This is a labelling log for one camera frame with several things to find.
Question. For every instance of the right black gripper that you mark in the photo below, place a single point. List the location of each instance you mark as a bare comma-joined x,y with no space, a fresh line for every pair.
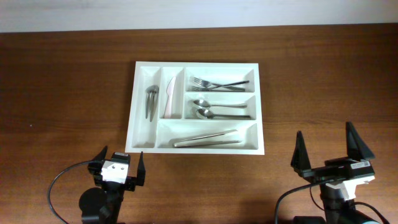
325,171

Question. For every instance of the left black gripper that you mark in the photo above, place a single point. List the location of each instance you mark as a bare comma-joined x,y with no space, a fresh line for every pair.
134,181

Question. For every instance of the metal tweezers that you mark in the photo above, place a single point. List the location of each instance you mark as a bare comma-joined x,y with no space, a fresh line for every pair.
219,138

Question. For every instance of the small metal teaspoon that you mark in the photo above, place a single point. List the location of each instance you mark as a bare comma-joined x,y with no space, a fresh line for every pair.
148,100
153,94

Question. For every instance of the white plastic knife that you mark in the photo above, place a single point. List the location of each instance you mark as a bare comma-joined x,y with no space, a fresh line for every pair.
170,93

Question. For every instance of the metal tablespoon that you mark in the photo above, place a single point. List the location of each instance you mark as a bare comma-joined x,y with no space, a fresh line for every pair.
207,114
205,104

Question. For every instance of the metal fork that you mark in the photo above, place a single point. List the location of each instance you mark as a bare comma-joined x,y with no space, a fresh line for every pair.
233,84
202,83
231,88

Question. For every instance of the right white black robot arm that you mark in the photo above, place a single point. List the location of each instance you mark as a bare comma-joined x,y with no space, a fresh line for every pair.
336,209

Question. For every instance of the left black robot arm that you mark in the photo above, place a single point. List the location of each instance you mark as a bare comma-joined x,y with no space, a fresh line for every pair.
102,203

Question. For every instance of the white plastic cutlery tray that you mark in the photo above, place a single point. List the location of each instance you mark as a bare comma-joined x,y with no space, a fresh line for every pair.
157,136

